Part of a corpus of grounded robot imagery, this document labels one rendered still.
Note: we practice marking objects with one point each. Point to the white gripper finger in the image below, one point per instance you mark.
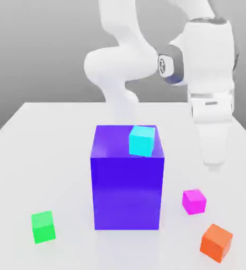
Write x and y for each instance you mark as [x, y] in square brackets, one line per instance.
[213, 168]

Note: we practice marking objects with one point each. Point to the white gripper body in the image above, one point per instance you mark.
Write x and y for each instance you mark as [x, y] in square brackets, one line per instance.
[213, 143]

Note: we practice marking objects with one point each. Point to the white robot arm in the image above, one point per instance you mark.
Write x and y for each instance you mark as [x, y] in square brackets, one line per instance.
[122, 63]

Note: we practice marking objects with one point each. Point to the small magenta cube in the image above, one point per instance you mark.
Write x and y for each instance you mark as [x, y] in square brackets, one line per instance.
[194, 202]

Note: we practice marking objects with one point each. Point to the small cyan cube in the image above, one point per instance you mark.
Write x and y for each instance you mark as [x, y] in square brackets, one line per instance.
[141, 141]

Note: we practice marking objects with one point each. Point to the small orange cube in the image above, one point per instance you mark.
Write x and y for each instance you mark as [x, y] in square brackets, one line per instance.
[216, 242]

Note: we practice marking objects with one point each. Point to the small green cube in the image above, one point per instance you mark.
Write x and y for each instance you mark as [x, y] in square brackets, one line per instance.
[43, 227]

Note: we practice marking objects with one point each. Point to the large blue box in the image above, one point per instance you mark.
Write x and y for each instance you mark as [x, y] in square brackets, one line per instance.
[127, 189]

